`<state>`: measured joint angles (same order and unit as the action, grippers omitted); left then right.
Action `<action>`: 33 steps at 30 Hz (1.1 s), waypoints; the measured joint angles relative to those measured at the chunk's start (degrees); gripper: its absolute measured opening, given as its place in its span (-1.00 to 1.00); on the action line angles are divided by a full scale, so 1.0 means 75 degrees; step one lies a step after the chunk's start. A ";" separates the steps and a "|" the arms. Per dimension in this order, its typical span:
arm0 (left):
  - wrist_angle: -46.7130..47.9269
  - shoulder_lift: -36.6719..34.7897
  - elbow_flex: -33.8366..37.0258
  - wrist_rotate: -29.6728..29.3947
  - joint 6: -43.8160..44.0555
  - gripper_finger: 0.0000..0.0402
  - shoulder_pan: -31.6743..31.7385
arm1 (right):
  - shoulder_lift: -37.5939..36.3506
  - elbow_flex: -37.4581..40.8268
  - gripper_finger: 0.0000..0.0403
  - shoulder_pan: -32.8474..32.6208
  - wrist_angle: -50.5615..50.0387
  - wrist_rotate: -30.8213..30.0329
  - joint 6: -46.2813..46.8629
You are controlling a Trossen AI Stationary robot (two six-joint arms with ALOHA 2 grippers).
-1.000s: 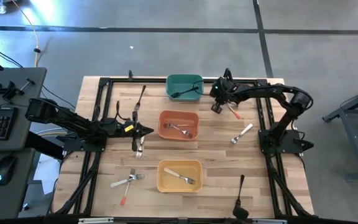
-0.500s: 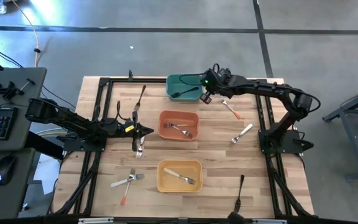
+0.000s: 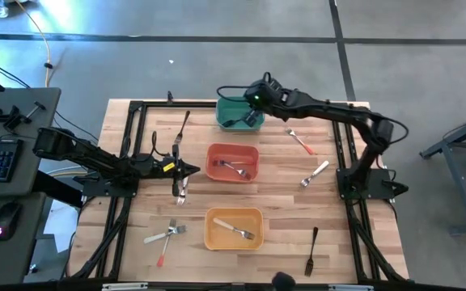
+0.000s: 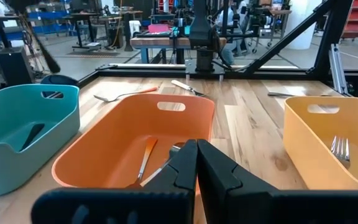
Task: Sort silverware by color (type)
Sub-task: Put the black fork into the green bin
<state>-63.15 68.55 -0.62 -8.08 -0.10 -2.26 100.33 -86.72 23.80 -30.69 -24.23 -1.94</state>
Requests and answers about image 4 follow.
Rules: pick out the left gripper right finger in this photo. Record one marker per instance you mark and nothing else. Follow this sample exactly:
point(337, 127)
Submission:
point(275, 208)

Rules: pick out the black table frame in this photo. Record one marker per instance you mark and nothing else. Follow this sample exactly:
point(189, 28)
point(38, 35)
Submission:
point(154, 72)

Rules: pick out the black computer tower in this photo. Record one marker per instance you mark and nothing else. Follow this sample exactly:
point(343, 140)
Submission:
point(14, 65)

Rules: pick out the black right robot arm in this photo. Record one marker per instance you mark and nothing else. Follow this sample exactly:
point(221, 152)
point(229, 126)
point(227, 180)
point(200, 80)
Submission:
point(202, 25)

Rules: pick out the wooden workbench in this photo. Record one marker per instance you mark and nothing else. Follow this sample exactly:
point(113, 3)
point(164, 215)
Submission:
point(154, 42)

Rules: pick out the silver aluminium profile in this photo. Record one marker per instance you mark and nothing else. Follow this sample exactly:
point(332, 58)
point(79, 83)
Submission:
point(337, 68)

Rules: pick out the pink box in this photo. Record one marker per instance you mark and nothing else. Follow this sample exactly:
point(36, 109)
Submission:
point(158, 28)

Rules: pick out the white round pillar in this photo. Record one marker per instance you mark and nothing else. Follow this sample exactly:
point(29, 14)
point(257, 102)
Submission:
point(303, 31)

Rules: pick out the orange plastic bin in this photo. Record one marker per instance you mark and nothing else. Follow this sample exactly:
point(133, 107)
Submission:
point(104, 149)

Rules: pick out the yellow plastic bin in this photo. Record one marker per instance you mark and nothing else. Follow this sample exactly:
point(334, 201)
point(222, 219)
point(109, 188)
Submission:
point(306, 149)

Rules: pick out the black fork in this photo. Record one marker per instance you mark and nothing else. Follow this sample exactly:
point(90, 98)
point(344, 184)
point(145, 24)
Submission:
point(278, 94)

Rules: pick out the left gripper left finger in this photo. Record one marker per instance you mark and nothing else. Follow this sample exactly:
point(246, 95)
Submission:
point(135, 208)

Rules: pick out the person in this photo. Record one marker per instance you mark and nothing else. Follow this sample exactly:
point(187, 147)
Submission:
point(228, 49)

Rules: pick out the dark round stool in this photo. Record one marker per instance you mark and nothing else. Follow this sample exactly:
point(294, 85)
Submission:
point(57, 80)

